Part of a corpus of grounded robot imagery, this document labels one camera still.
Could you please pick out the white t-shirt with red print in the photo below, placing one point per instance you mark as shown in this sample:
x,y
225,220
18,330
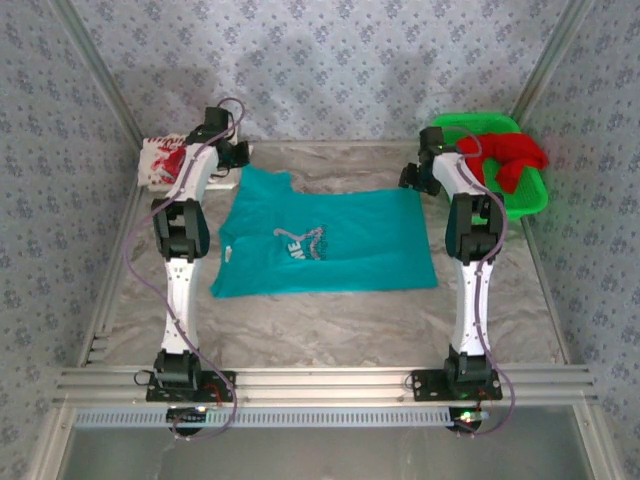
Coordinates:
x,y
155,160

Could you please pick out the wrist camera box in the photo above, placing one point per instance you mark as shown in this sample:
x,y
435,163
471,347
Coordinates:
x,y
218,119
431,137

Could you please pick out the aluminium back rail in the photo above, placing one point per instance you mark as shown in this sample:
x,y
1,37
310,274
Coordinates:
x,y
350,143

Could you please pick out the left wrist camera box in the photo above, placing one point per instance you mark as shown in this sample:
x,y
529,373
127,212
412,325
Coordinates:
x,y
218,119

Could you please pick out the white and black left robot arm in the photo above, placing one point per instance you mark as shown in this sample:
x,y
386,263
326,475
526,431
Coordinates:
x,y
182,300

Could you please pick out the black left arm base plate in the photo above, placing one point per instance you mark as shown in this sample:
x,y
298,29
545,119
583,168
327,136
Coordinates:
x,y
220,380

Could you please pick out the aluminium frame post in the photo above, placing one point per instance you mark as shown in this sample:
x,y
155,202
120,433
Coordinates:
x,y
550,60
95,70

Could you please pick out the green plastic basket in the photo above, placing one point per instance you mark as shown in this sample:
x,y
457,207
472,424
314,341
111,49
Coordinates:
x,y
531,201

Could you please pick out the black controller board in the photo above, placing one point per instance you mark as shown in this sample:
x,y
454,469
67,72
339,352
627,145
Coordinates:
x,y
467,418
187,414

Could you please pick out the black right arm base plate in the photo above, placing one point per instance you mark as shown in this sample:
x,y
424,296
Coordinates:
x,y
425,393

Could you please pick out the aluminium mounting rail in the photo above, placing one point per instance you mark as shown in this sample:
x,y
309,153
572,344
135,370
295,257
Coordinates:
x,y
320,385

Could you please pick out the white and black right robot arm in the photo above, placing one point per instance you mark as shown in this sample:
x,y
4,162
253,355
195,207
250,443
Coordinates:
x,y
472,310

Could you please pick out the grey metal lower panel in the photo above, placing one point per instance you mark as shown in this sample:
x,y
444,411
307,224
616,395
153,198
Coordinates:
x,y
320,455

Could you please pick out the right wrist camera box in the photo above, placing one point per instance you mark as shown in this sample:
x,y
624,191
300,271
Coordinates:
x,y
431,137

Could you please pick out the teal t-shirt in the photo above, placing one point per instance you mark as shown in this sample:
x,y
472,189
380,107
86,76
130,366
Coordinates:
x,y
350,240

